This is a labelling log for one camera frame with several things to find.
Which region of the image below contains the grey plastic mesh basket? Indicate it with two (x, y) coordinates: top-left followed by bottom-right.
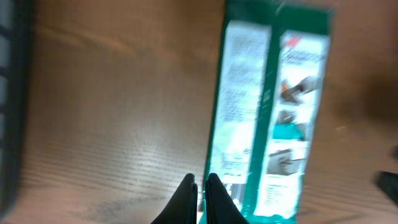
(1, 0), (34, 218)

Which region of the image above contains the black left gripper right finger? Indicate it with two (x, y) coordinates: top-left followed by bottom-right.
(205, 173), (249, 224)

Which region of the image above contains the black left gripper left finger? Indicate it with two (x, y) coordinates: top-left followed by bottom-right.
(151, 174), (198, 224)

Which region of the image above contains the white red package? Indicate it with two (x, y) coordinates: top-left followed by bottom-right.
(205, 1), (333, 223)

